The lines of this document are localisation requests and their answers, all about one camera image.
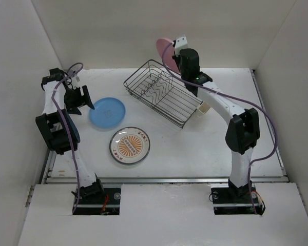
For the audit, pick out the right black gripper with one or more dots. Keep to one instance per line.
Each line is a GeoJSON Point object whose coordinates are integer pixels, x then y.
{"type": "Point", "coordinates": [176, 58]}

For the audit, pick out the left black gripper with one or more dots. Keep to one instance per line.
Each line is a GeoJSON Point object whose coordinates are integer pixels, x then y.
{"type": "Point", "coordinates": [72, 107]}

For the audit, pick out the pink plastic plate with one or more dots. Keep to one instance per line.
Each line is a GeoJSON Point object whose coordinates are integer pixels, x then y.
{"type": "Point", "coordinates": [165, 49]}

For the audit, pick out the blue plastic plate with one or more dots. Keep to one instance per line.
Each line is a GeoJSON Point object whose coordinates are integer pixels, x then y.
{"type": "Point", "coordinates": [108, 113]}

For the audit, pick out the black wire dish rack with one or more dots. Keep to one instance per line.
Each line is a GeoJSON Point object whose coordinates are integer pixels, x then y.
{"type": "Point", "coordinates": [152, 85]}

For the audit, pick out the orange sunburst plate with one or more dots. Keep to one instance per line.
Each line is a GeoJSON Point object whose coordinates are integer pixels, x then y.
{"type": "Point", "coordinates": [129, 146]}

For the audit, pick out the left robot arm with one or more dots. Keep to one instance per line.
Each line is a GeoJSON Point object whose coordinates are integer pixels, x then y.
{"type": "Point", "coordinates": [59, 131]}

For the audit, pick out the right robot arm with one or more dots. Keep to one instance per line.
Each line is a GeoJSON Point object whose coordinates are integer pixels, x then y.
{"type": "Point", "coordinates": [242, 124]}

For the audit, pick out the white cutlery holder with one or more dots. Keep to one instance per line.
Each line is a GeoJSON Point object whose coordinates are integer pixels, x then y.
{"type": "Point", "coordinates": [202, 108]}

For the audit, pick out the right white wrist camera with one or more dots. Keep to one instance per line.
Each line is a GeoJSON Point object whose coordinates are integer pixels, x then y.
{"type": "Point", "coordinates": [180, 43]}

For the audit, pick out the aluminium rail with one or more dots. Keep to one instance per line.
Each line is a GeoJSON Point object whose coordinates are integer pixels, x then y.
{"type": "Point", "coordinates": [149, 180]}

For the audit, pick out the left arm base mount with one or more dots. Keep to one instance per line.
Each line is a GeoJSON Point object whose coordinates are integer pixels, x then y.
{"type": "Point", "coordinates": [105, 204]}

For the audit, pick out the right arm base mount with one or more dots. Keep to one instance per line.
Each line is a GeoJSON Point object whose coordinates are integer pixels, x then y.
{"type": "Point", "coordinates": [233, 201]}

